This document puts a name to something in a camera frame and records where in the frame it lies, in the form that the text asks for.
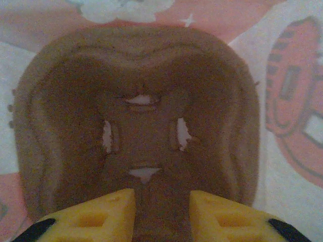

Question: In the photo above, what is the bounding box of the brown pulp cup carrier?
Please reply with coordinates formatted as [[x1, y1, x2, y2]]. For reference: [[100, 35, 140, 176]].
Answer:
[[12, 25, 260, 242]]

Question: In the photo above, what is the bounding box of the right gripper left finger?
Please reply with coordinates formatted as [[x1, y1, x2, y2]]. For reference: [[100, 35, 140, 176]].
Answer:
[[15, 188, 137, 242]]

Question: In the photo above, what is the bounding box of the red paper takeout bag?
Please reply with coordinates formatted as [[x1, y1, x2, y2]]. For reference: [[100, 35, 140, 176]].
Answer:
[[0, 0, 323, 242]]

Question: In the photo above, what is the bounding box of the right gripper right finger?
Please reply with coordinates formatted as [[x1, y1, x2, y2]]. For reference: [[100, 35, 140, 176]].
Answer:
[[189, 189, 313, 242]]

